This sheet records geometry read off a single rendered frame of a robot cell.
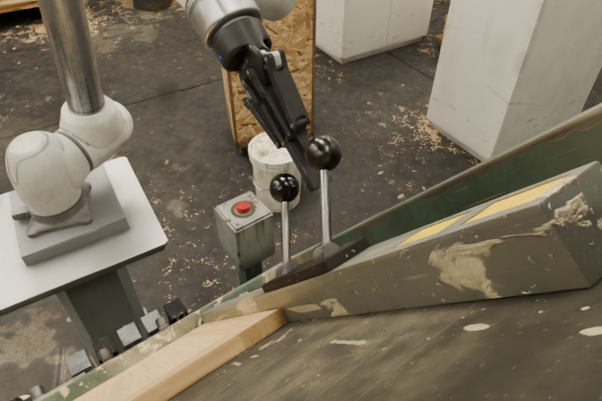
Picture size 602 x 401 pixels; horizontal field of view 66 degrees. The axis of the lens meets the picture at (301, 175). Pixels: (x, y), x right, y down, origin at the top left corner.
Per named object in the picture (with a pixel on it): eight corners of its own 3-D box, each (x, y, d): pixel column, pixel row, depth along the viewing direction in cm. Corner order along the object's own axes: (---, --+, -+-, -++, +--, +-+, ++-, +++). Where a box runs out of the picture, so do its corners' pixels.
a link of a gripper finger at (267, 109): (242, 75, 61) (240, 80, 62) (282, 148, 60) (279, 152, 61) (267, 66, 63) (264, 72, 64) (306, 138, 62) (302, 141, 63)
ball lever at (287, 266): (296, 283, 56) (293, 179, 60) (308, 279, 53) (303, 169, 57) (267, 284, 55) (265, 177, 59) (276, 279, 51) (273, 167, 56)
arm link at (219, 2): (237, 12, 69) (256, 45, 68) (181, 27, 65) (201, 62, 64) (253, -31, 61) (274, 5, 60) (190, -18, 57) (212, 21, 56)
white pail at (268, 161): (290, 174, 280) (289, 107, 250) (317, 202, 261) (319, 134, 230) (244, 191, 268) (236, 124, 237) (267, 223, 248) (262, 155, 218)
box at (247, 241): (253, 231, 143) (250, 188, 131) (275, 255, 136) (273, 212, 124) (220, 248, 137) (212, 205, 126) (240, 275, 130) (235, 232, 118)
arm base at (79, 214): (18, 199, 146) (10, 186, 142) (91, 183, 151) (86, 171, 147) (12, 243, 134) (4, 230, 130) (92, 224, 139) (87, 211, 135)
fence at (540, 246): (227, 319, 105) (219, 303, 105) (649, 234, 21) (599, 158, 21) (208, 331, 103) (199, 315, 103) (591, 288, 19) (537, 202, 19)
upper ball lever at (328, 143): (338, 270, 45) (331, 145, 50) (355, 265, 42) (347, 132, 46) (301, 269, 44) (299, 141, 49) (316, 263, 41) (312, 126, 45)
